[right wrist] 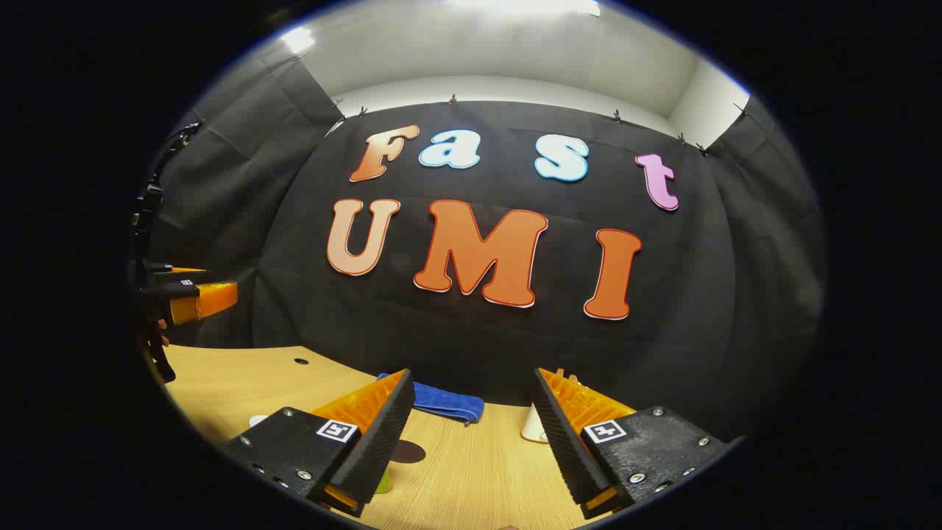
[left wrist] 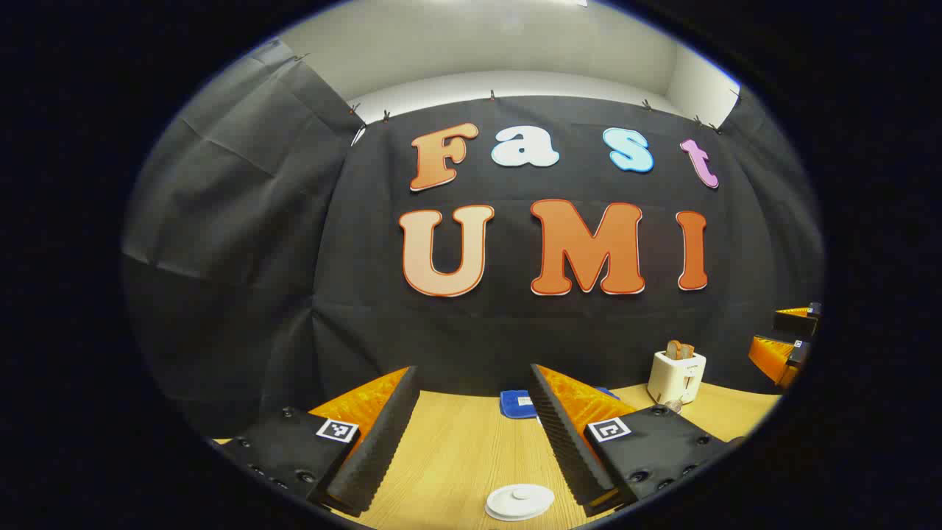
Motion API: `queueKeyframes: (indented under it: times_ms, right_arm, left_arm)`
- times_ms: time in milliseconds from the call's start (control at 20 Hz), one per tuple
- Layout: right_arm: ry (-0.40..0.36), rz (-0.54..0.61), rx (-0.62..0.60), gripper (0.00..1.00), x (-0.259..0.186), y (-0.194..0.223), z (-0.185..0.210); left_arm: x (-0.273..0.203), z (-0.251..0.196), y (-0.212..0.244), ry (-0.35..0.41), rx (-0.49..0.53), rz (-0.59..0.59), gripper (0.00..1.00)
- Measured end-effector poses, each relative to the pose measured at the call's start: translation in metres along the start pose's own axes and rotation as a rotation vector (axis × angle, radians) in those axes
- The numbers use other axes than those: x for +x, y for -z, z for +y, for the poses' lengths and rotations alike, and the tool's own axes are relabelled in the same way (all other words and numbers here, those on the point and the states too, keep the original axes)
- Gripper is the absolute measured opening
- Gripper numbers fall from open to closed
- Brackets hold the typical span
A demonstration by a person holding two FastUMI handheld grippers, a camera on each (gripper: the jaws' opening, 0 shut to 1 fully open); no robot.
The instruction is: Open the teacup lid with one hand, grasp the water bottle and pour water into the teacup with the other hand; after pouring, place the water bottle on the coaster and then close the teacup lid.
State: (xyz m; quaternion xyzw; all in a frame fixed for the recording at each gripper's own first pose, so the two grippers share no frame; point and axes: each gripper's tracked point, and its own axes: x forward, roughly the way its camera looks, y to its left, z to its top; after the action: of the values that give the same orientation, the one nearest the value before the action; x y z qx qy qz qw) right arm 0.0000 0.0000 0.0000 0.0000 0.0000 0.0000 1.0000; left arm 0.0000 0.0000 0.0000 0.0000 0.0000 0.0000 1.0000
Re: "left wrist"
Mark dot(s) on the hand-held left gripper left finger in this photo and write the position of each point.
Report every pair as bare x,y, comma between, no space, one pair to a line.
372,449

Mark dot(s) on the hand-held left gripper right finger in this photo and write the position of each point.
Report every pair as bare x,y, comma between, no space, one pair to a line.
570,449

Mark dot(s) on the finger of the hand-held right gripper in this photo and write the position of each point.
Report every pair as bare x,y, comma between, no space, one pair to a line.
773,357
798,322

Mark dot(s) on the white teacup lid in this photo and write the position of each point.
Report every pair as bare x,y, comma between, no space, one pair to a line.
519,500

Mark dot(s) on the clear water bottle white label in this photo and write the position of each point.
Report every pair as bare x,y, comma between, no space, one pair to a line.
671,405

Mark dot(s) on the blue towel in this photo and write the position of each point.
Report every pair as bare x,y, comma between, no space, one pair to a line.
515,403

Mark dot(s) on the toast slices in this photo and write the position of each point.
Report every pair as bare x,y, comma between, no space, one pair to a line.
678,350

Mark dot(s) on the white toaster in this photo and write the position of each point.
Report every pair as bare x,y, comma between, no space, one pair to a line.
673,379

